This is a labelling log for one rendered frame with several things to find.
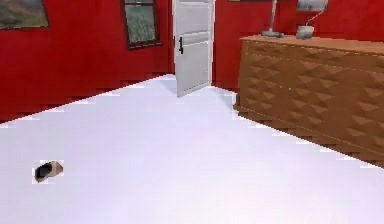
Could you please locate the white room door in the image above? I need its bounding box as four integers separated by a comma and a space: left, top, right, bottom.
172, 0, 214, 98

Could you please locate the grey desk lamp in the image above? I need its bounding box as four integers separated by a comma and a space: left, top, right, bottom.
261, 0, 285, 39

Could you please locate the torn half basketball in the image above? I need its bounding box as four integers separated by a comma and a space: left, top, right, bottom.
33, 160, 65, 184

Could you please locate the framed landscape picture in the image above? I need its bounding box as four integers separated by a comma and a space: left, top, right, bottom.
0, 0, 50, 31

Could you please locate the brown patterned wooden sideboard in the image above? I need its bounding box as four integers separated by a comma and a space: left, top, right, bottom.
233, 34, 384, 169

